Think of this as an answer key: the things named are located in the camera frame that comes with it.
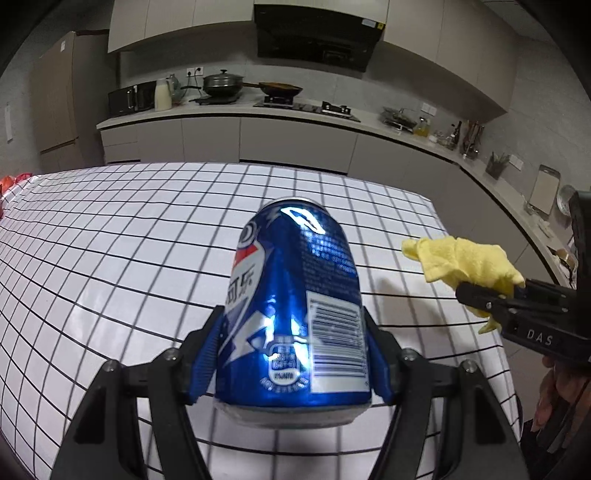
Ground blue Pepsi can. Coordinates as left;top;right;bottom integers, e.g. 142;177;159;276
214;197;372;429

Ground white kettle jug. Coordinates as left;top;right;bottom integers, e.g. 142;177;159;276
154;78;172;111

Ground yellow oil bottle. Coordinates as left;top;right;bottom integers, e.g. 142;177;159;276
413;117;430;138

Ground green teapot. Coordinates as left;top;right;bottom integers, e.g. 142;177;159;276
166;74;184;105

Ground beige refrigerator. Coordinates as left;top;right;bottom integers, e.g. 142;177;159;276
29;30;116;173

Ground white cutting board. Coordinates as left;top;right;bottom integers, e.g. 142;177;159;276
528;165;561;218

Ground dark chopstick holder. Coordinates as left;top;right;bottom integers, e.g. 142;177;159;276
485;152;510;180

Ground black gas stove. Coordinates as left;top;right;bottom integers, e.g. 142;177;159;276
253;96;361;123

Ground red tool box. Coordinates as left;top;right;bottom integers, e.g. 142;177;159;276
0;173;34;219

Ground round metal strainer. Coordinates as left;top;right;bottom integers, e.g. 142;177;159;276
556;185;576;218

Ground black lidded pot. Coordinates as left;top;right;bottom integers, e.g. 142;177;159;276
202;69;243;99

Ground metal dish rack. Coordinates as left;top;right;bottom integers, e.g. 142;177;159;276
380;107;417;133

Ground black frying pan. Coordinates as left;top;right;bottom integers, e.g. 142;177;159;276
242;82;303;100

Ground black range hood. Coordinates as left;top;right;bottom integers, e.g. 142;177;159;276
253;4;385;72

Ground black microwave oven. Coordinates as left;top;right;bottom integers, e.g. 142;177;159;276
108;80;156;117

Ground lower kitchen cabinets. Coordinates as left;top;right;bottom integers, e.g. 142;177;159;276
97;113;568;285

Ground dark sauce bottle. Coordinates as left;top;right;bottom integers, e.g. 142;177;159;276
448;121;462;151

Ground upper wall cabinets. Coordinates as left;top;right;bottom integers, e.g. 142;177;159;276
107;1;517;118

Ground person's right hand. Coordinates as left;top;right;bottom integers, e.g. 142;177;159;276
532;356;590;447

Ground utensil holder with tools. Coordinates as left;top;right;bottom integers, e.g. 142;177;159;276
461;120;485;160

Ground yellow cloth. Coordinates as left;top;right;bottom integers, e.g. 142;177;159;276
400;234;527;335

